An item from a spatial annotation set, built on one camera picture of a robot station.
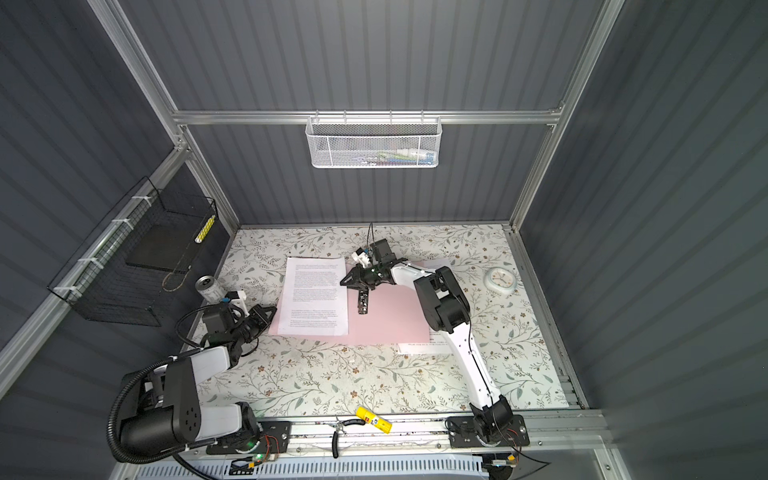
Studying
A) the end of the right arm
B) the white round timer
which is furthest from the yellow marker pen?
the white round timer

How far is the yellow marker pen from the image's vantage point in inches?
29.7

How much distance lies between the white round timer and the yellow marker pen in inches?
21.3

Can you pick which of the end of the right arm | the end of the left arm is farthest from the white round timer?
the end of the left arm

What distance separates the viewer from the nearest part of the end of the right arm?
89 centimetres

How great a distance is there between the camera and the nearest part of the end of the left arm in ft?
2.32

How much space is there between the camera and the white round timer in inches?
39.8

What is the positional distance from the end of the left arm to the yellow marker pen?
0.35 meters

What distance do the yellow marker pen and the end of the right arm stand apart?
1.15 ft
